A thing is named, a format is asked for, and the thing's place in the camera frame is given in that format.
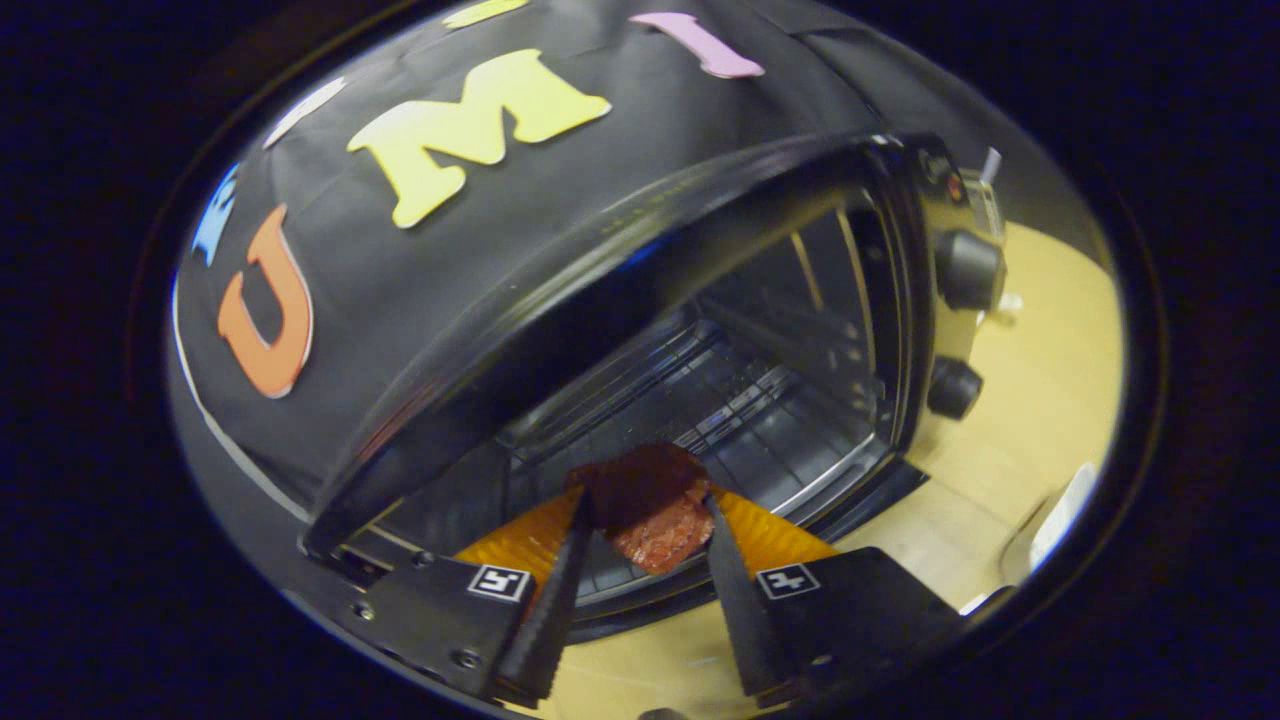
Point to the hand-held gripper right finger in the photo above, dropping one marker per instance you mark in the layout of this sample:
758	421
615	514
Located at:
735	600

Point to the small white rectangular tray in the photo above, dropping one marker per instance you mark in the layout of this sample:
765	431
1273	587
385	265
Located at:
1065	515

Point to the black toaster oven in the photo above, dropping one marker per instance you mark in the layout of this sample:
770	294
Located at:
640	250

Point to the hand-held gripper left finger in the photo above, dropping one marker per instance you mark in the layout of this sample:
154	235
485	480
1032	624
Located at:
545	620

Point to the metal mesh utensil holder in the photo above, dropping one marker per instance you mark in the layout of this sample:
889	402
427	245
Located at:
985	205

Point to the reddish brown meat slice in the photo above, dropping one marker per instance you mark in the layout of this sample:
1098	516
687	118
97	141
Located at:
655	500

